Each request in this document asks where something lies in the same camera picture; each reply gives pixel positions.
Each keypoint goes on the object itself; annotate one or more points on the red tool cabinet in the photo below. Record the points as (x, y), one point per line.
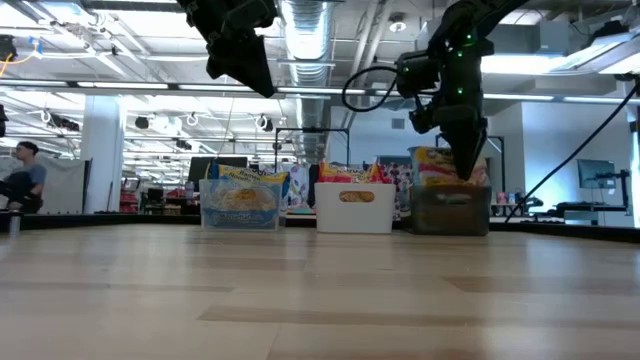
(129, 196)

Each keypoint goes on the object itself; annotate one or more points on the red Maruchan ramen packet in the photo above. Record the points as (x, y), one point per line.
(381, 176)
(345, 175)

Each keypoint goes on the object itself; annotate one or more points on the dark grey translucent bin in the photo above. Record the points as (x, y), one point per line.
(425, 220)

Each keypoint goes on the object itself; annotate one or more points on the black ceiling spotlight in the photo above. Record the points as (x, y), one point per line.
(267, 125)
(142, 122)

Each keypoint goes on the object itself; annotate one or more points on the orange ramen packet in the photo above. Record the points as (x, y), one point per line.
(427, 167)

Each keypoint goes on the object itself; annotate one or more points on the silver post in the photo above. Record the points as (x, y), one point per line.
(15, 225)

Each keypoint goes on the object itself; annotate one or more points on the round ceiling sensor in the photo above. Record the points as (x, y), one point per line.
(397, 24)

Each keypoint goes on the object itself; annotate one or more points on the white plastic bin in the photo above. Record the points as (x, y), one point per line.
(330, 215)

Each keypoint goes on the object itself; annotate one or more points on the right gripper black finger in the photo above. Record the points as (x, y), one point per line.
(467, 150)

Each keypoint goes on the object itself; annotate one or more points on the person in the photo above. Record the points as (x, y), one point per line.
(30, 175)

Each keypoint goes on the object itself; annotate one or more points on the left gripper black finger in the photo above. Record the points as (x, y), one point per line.
(242, 62)

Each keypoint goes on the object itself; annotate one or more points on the black computer monitor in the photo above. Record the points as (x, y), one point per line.
(200, 170)
(232, 160)

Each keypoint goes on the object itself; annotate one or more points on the silver spiral air duct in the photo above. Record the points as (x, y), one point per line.
(306, 40)

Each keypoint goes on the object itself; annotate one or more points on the white patterned fabric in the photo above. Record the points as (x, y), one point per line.
(300, 187)

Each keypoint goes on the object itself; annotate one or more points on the white column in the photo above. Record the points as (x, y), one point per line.
(102, 150)

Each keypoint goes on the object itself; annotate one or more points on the grey rectangular air duct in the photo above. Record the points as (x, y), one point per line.
(540, 45)

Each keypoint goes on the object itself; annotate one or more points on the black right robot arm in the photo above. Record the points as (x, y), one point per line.
(480, 20)

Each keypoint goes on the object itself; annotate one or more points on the grey wall vent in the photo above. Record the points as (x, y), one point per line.
(397, 123)

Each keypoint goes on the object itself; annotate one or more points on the grey partition screen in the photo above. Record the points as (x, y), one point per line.
(65, 182)

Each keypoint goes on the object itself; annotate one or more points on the black ceiling-hung device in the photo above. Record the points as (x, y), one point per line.
(6, 48)

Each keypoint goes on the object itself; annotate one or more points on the clear plastic bin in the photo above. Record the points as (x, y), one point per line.
(202, 200)

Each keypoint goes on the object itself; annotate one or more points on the polka-dot fabric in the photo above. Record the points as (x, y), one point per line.
(402, 180)

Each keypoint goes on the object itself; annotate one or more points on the long linear ceiling light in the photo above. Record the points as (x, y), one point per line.
(125, 85)

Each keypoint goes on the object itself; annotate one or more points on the black desk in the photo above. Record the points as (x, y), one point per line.
(590, 206)

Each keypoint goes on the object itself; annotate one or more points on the bluish lit monitor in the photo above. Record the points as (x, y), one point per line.
(596, 174)

